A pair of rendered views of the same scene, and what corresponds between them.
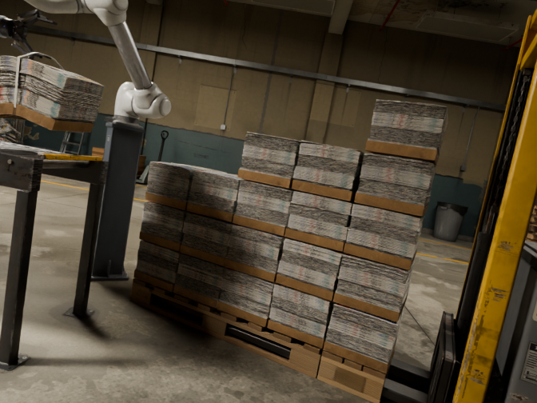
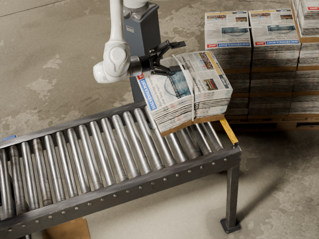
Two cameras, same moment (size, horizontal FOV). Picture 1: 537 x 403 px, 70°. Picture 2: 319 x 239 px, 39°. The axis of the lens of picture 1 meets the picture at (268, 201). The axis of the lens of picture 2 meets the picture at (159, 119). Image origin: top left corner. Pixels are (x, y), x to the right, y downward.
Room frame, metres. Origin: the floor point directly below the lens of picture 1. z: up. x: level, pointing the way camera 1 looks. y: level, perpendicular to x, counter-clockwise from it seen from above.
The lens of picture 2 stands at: (0.18, 1.59, 2.66)
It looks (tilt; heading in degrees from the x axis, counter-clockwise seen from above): 49 degrees down; 345
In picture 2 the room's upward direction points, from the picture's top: 8 degrees counter-clockwise
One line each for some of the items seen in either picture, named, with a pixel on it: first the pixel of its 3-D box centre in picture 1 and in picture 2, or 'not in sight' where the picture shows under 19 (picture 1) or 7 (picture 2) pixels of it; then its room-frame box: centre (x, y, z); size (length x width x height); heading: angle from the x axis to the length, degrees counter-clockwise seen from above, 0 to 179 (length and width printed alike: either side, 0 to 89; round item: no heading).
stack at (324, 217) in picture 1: (242, 253); (288, 72); (2.10, 0.09, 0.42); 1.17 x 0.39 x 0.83; 66
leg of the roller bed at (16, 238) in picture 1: (17, 277); (231, 197); (1.41, 0.89, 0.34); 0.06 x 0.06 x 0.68; 87
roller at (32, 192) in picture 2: not in sight; (30, 176); (1.72, 1.90, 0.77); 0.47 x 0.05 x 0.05; 177
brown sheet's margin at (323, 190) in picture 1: (332, 190); not in sight; (1.93, -0.30, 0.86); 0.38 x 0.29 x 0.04; 155
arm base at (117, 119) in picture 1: (123, 121); (134, 6); (2.52, 1.02, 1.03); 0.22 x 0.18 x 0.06; 124
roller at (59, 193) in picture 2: not in sight; (54, 168); (1.71, 1.78, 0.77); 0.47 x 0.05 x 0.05; 177
